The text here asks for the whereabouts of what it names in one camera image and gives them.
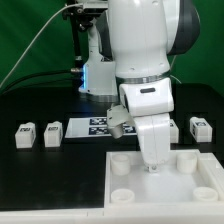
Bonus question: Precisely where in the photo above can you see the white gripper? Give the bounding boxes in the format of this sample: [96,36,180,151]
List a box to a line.
[107,78,174,173]

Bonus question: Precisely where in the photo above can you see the white square tabletop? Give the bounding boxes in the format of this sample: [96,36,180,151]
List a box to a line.
[104,150,224,207]

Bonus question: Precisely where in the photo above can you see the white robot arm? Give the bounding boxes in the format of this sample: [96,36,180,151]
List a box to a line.
[79,0,200,172]

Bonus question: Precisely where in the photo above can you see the white L-shaped obstacle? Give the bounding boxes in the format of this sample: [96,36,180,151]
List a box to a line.
[198,153,224,202]

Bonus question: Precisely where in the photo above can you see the white marker sheet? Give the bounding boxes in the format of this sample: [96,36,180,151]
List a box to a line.
[64,115,138,139]

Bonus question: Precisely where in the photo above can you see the white cable at right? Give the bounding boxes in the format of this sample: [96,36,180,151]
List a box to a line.
[169,54,183,84]

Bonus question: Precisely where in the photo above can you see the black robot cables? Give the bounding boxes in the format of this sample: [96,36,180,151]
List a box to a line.
[0,68,84,96]

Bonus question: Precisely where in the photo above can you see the black camera on mount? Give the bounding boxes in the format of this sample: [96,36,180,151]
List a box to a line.
[62,0,108,20]

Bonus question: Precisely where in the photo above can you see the black camera pole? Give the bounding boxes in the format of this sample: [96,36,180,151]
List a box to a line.
[69,8,83,68]

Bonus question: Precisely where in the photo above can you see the grey camera cable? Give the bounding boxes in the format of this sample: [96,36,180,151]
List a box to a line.
[0,3,83,90]

